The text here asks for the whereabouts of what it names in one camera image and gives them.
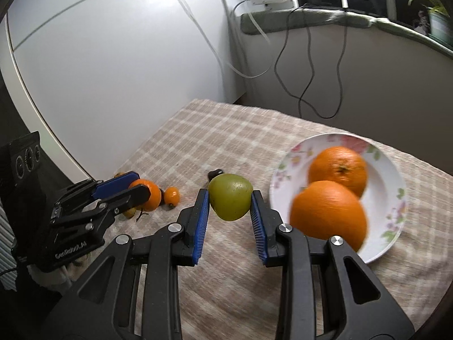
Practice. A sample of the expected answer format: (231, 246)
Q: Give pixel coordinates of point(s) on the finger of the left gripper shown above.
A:
(116, 201)
(115, 183)

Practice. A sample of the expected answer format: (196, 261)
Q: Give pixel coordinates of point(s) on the floral white plate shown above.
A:
(384, 200)

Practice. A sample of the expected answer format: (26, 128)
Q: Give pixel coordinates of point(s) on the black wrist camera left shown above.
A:
(22, 198)

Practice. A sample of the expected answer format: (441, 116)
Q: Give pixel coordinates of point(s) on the small tangerine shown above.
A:
(156, 195)

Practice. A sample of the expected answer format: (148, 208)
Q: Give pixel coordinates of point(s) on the white refrigerator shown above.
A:
(97, 77)

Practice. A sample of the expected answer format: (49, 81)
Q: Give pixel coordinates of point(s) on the potted spider plant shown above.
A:
(434, 21)

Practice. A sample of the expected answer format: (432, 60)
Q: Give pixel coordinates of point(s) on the large orange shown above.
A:
(325, 209)
(341, 165)

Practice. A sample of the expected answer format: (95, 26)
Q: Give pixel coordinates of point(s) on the small orange kumquat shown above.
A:
(171, 197)

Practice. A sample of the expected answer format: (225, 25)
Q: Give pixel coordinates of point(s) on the beige plaid tablecloth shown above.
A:
(229, 294)

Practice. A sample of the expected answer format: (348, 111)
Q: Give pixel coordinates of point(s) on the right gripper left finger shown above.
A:
(131, 290)

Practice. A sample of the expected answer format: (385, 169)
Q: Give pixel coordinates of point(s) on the dark plum near plate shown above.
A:
(214, 173)

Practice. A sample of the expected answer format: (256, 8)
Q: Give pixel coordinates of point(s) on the green round fruit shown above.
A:
(230, 196)

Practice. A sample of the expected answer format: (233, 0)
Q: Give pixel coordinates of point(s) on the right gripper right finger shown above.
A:
(327, 291)

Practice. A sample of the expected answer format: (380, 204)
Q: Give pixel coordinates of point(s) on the yellow kumquat near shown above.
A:
(130, 213)

